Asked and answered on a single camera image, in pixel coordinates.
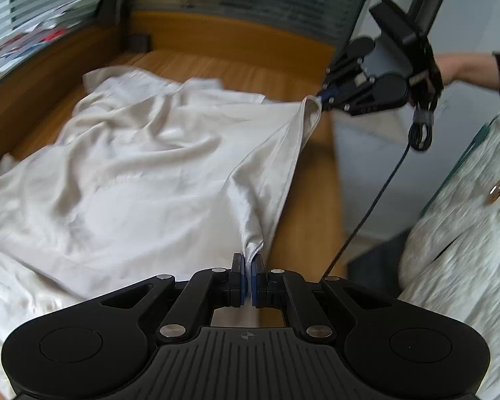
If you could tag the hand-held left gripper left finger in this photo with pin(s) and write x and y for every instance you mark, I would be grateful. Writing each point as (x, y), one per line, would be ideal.
(237, 283)

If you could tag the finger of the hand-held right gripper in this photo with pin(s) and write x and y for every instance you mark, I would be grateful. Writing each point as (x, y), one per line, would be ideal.
(341, 71)
(350, 100)

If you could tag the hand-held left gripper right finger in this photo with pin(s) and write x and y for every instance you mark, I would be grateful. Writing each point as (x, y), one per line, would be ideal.
(259, 285)

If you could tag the cream satin pants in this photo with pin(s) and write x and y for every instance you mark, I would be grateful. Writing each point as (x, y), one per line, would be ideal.
(150, 154)

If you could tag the person's right forearm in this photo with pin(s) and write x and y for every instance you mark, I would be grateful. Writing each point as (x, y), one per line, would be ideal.
(466, 68)

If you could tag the wooden desk panel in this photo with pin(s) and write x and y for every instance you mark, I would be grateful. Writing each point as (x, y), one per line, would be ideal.
(46, 75)
(233, 37)

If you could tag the white knit cardigan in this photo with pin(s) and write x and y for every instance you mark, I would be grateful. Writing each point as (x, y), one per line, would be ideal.
(462, 258)

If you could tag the small black box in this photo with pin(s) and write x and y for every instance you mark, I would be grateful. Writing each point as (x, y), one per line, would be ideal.
(140, 41)

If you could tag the red and white papers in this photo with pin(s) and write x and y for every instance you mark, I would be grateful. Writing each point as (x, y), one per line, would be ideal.
(46, 35)

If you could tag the dark corner post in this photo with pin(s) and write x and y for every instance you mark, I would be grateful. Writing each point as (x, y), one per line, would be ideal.
(114, 8)

